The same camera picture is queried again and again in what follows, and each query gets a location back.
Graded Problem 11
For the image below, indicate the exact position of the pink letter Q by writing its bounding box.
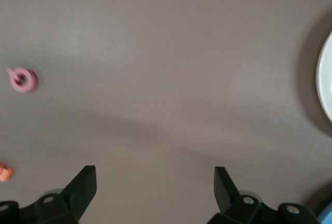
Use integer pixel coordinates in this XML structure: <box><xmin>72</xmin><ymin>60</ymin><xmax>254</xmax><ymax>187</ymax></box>
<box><xmin>7</xmin><ymin>67</ymin><xmax>38</xmax><ymax>95</ymax></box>

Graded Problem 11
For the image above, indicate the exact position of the brown table cover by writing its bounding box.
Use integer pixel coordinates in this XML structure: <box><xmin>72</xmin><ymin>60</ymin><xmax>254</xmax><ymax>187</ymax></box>
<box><xmin>0</xmin><ymin>0</ymin><xmax>332</xmax><ymax>224</ymax></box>

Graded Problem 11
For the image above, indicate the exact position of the blue plate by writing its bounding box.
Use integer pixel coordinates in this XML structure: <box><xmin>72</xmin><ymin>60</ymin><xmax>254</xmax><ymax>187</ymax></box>
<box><xmin>316</xmin><ymin>205</ymin><xmax>332</xmax><ymax>224</ymax></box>

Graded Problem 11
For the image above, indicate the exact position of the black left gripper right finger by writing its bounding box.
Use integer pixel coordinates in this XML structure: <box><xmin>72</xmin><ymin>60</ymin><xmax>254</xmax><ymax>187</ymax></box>
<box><xmin>207</xmin><ymin>166</ymin><xmax>321</xmax><ymax>224</ymax></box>

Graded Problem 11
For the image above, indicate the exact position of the orange letter E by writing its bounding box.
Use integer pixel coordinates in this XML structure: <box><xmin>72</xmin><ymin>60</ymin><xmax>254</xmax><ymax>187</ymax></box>
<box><xmin>0</xmin><ymin>162</ymin><xmax>15</xmax><ymax>183</ymax></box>

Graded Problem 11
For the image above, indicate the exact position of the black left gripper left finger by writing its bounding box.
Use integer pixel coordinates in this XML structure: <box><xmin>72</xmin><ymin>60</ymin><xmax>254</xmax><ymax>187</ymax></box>
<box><xmin>0</xmin><ymin>165</ymin><xmax>98</xmax><ymax>224</ymax></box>

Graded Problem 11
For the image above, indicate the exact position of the beige plate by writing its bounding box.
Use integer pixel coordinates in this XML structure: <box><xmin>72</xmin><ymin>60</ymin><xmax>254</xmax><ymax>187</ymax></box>
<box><xmin>315</xmin><ymin>28</ymin><xmax>332</xmax><ymax>123</ymax></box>

